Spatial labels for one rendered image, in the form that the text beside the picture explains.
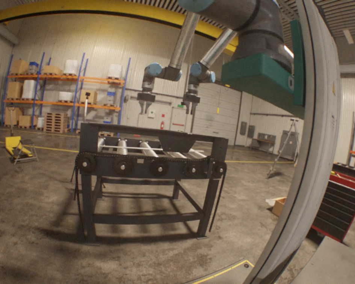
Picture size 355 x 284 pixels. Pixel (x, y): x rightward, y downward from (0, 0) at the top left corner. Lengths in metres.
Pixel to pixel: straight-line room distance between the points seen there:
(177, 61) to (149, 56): 10.06
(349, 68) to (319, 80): 10.37
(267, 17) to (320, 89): 0.24
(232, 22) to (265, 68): 0.17
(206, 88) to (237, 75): 11.47
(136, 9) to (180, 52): 7.28
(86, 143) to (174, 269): 1.31
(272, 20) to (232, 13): 0.13
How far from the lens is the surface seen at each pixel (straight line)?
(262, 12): 0.51
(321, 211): 2.50
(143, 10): 8.27
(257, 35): 0.48
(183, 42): 1.07
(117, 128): 1.28
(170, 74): 1.10
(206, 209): 1.75
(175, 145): 1.37
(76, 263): 1.61
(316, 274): 0.70
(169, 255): 1.69
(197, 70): 1.11
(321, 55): 0.52
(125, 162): 1.24
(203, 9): 0.45
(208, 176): 1.49
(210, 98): 11.99
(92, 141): 1.29
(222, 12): 0.46
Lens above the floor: 1.25
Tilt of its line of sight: 7 degrees down
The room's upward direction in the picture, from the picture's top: 8 degrees clockwise
